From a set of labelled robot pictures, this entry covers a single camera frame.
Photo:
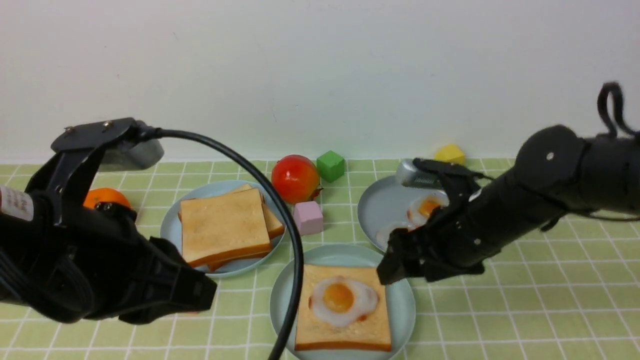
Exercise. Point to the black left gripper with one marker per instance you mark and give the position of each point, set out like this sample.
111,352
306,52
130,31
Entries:
96,265

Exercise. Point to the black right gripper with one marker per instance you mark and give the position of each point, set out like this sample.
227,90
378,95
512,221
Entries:
441,249

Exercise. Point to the toast slice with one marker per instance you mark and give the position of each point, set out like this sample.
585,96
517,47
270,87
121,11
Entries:
371,334
223,227
274,228

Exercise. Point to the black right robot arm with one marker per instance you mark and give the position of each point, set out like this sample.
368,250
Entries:
555,173

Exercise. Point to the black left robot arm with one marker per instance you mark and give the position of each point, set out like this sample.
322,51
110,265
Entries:
70,172

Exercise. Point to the green checkered tablecloth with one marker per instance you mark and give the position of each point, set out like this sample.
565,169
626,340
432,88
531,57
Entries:
571,293

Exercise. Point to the teal empty front plate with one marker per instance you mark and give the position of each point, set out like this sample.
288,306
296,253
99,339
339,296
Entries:
401,304

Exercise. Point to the grey-blue egg plate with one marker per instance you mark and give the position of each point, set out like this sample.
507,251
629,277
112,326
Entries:
386,205

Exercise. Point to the orange mandarin fruit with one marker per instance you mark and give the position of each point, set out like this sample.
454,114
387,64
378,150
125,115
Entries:
105,195

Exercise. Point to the pink-lilac cube block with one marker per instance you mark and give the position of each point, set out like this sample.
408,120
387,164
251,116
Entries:
308,218

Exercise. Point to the green cube block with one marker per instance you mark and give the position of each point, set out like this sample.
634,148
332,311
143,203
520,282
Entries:
331,166

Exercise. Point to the yellow cube block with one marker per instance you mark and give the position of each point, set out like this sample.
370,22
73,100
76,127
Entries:
450,153

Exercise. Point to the red tomato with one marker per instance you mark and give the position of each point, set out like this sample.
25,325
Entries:
296,179

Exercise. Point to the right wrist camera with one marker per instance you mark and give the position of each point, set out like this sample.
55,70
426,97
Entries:
408,175

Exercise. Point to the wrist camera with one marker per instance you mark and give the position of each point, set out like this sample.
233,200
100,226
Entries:
130,155
408,175

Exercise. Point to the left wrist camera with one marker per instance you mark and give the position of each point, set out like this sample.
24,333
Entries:
130,155

